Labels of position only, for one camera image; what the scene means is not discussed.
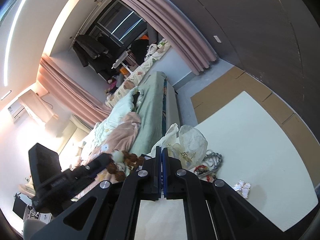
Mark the flat brown cardboard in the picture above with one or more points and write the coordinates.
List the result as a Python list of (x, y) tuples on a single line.
[(235, 81)]

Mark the white wall switch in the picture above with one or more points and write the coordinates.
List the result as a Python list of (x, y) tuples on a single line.
[(217, 39)]

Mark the white organza pouch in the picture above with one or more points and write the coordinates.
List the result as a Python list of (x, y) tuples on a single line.
[(187, 144)]

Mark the right pink curtain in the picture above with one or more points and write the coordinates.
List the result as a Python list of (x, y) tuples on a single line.
[(177, 30)]

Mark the dark brown wardrobe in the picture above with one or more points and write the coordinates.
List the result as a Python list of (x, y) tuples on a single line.
[(277, 41)]

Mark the pink duck fleece blanket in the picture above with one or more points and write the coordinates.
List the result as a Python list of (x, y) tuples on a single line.
[(118, 141)]

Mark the green sheet bed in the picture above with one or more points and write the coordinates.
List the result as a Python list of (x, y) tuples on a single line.
[(157, 108)]

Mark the floral window seat cushion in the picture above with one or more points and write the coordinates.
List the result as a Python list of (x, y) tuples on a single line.
[(155, 53)]

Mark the pale green pillow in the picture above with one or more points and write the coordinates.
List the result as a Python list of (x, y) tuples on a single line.
[(123, 106)]

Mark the left pink curtain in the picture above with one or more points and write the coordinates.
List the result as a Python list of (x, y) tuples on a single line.
[(79, 101)]

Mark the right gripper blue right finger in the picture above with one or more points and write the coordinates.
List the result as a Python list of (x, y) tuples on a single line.
[(166, 173)]

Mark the pink curtain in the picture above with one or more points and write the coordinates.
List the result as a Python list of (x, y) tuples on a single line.
[(79, 101), (177, 30)]

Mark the hanging dark clothes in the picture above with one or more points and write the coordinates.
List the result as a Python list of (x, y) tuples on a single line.
[(92, 53)]

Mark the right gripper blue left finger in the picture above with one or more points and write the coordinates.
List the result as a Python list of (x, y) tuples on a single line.
[(156, 173)]

